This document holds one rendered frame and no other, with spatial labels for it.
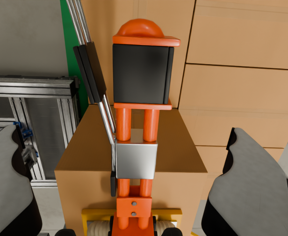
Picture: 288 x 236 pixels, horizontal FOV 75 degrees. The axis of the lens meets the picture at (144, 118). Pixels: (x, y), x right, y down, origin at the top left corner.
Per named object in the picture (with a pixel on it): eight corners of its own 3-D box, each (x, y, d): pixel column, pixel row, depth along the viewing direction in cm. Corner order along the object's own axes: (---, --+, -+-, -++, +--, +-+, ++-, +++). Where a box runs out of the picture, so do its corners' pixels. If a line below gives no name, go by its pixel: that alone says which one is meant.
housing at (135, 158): (154, 161, 35) (156, 180, 31) (116, 160, 34) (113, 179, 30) (157, 128, 31) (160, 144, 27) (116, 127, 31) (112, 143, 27)
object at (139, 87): (166, 96, 29) (172, 110, 24) (117, 94, 28) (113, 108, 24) (173, 36, 25) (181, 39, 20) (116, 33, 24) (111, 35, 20)
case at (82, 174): (163, 200, 113) (176, 282, 78) (96, 199, 110) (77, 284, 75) (178, 108, 85) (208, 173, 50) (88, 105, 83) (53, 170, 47)
